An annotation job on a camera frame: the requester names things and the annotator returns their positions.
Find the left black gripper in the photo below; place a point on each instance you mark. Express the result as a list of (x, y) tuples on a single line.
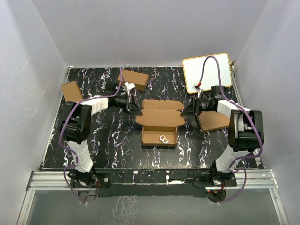
[(131, 106)]

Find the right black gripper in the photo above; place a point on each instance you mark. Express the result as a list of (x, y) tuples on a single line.
[(190, 110)]

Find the small round sticker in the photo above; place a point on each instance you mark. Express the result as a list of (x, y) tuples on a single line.
[(163, 139)]

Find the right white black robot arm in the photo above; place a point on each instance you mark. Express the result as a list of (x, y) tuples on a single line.
[(245, 132)]

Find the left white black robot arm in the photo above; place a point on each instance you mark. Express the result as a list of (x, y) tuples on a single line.
[(76, 126)]

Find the folded cardboard box back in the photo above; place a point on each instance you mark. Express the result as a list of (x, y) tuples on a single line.
[(140, 80)]

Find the small cardboard box left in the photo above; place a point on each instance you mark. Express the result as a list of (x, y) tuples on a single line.
[(71, 92)]

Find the flat cardboard stack right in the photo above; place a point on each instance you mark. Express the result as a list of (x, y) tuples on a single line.
[(211, 121)]

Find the yellow framed whiteboard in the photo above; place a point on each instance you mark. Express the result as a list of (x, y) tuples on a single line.
[(197, 70)]

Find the black base bar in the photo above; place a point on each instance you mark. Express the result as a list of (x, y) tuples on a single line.
[(153, 182)]

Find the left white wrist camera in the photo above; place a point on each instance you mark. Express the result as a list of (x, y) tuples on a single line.
[(128, 87)]

